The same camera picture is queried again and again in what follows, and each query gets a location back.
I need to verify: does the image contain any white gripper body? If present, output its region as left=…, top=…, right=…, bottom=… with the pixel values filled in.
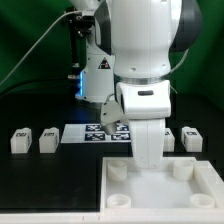
left=116, top=80, right=171, bottom=169

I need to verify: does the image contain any white square table top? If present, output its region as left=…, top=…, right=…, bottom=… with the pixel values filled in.
left=100, top=157, right=224, bottom=210

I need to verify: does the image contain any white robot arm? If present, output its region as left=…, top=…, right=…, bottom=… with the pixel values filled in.
left=70, top=0, right=202, bottom=169

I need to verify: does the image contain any white sheet with tags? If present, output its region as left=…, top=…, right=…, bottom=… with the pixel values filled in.
left=61, top=123, right=130, bottom=144

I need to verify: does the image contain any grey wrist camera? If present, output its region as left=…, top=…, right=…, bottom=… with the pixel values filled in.
left=100, top=100, right=127, bottom=135

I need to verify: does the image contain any black cable on table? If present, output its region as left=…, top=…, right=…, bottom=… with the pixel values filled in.
left=0, top=77, right=79, bottom=98

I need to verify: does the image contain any black camera on stand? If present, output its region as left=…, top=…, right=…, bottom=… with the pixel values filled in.
left=75, top=9, right=95, bottom=25

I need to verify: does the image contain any black camera stand pole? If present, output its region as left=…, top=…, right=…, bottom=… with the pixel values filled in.
left=68, top=16, right=80, bottom=79

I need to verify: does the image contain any grey camera cable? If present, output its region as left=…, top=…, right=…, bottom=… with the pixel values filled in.
left=0, top=9, right=83, bottom=88

